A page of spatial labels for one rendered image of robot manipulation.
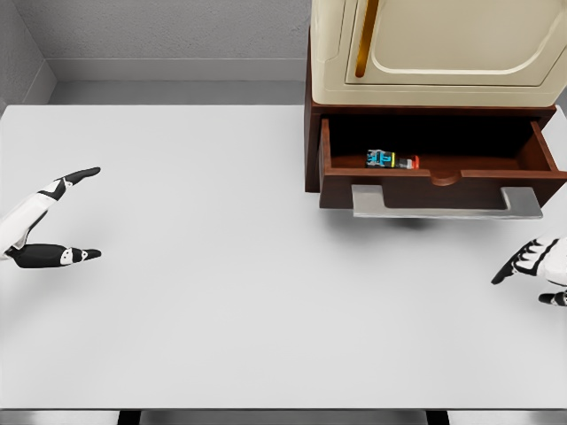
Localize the cream cabinet with brown base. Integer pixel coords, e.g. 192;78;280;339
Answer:
304;0;567;194

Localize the gold cabinet door handle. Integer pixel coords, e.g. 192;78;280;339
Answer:
354;0;380;78

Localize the brown wooden drawer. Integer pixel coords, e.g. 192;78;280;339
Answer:
318;115;567;211

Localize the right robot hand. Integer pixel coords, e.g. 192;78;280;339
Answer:
490;236;567;307

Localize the grey metal drawer handle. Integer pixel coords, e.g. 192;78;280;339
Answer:
350;183;544;219

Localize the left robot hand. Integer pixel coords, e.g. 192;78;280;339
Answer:
0;166;103;270

